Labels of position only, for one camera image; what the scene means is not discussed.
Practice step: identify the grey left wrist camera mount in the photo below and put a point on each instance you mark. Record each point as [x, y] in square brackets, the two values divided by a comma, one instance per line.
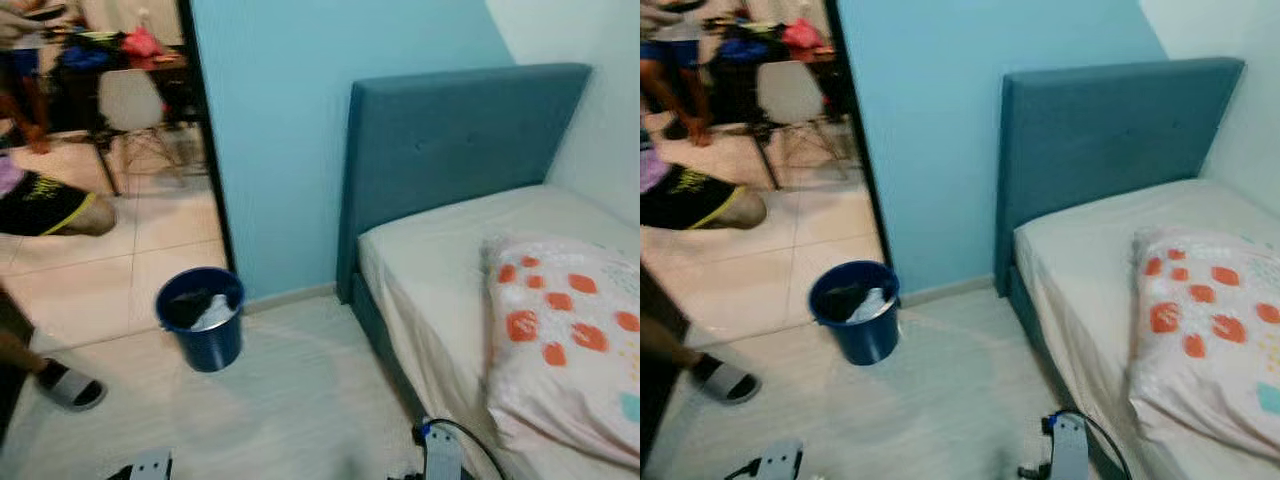
[150, 467]
[780, 462]

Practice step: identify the dark wooden table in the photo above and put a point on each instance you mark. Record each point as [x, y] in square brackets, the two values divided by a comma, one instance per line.
[165, 66]
[815, 57]

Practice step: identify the person in black shorts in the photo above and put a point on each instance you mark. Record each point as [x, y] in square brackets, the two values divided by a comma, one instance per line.
[45, 205]
[690, 195]

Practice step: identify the blue plastic bucket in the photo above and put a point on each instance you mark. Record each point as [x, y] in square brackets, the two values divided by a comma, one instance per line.
[860, 340]
[205, 345]

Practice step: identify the grey slide slipper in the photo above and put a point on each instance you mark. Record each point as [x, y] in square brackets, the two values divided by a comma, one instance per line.
[70, 385]
[728, 380]

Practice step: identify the person's bare lower leg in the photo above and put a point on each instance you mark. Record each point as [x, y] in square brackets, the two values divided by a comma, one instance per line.
[20, 350]
[665, 345]

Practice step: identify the black door frame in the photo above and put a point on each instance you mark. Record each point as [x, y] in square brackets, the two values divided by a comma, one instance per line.
[205, 130]
[857, 130]

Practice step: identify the blue cloth bundle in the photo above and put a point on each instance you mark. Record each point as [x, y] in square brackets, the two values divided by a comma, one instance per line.
[745, 48]
[85, 58]

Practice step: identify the white shell chair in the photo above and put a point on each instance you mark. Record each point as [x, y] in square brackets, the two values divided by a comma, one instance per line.
[135, 105]
[790, 95]

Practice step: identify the white crumpled cloth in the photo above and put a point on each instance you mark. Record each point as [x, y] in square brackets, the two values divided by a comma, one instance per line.
[872, 305]
[215, 315]

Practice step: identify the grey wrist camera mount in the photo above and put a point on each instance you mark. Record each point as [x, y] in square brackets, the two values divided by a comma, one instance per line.
[780, 462]
[150, 467]
[1068, 450]
[443, 460]

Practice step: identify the black crumpled cloth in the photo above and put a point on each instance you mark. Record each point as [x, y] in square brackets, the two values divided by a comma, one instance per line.
[183, 305]
[838, 300]

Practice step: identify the pink pillow with orange print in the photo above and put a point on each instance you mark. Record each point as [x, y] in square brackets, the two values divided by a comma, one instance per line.
[1210, 340]
[560, 340]

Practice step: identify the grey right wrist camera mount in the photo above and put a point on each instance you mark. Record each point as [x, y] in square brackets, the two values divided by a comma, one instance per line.
[1068, 450]
[443, 460]

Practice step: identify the person in blue shorts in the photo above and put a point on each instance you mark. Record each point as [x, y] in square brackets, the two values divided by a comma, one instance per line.
[20, 60]
[670, 55]

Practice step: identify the pink plastic bag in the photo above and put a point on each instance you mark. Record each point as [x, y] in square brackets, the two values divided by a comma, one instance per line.
[803, 33]
[140, 42]

